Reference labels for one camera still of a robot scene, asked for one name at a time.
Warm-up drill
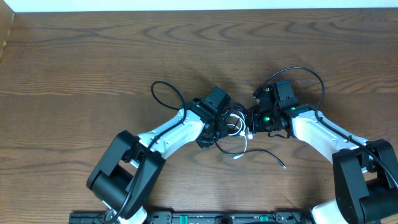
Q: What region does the black USB cable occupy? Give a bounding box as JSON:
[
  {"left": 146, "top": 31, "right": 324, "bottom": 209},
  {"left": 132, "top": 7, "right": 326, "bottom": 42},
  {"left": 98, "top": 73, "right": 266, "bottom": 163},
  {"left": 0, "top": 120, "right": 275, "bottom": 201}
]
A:
[{"left": 214, "top": 101, "right": 287, "bottom": 170}]

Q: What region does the white USB cable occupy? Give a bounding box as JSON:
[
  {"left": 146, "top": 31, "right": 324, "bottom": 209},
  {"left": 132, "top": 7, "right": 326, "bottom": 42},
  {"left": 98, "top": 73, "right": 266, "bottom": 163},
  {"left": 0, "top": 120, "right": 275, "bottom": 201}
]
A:
[{"left": 225, "top": 111, "right": 254, "bottom": 160}]

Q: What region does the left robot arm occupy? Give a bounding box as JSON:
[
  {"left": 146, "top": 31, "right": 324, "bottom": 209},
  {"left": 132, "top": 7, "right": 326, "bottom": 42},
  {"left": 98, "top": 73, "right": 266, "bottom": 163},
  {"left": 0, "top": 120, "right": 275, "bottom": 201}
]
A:
[{"left": 86, "top": 87, "right": 233, "bottom": 223}]

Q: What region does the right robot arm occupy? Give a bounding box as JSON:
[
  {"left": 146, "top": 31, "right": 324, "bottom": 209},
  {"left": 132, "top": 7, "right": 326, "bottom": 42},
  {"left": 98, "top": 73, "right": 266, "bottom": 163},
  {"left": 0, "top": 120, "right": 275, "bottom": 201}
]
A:
[{"left": 248, "top": 80, "right": 397, "bottom": 223}]

